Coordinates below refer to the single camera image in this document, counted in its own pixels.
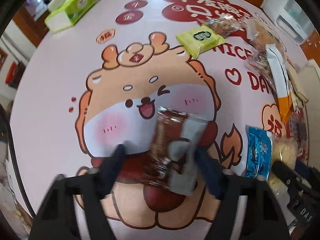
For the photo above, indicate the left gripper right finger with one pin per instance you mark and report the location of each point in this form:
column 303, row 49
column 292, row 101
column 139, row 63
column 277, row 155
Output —
column 263, row 218

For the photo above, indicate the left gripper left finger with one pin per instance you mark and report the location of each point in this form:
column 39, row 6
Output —
column 56, row 217

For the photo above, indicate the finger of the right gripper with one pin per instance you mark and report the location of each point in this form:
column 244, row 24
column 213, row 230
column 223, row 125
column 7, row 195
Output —
column 305, row 171
column 287, row 175

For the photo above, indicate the rice cake clear packet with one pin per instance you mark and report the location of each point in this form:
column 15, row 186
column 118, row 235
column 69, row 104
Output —
column 284, row 150

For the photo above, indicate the blue foil snack packet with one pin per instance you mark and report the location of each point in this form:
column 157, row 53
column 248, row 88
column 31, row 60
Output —
column 259, row 153

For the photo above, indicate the beige wafer pack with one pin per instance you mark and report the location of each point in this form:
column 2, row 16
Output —
column 297, row 86

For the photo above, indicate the white orange snack pouch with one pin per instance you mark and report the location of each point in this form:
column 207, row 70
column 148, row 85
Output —
column 281, row 82

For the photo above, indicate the brown grey snack packet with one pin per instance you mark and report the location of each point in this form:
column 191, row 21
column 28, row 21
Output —
column 171, row 165

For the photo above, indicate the orange puffed snack bag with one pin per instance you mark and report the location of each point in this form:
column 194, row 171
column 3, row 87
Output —
column 260, row 35

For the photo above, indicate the green snack packet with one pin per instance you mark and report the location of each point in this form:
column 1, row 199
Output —
column 199, row 40

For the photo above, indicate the clear nut mix packet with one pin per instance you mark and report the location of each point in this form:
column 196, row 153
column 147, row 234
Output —
column 224, row 25

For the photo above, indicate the dark chocolate clear packet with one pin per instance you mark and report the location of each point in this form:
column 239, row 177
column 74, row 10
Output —
column 298, row 128

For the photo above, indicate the white plastic bin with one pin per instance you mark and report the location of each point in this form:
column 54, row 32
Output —
column 310, row 70

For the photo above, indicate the printed pink tablecloth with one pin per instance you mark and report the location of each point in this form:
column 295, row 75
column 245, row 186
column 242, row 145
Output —
column 99, row 84

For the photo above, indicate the white countertop sterilizer cabinet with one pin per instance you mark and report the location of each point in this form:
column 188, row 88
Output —
column 290, row 18

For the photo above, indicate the green tissue box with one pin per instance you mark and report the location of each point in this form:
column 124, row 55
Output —
column 68, row 14

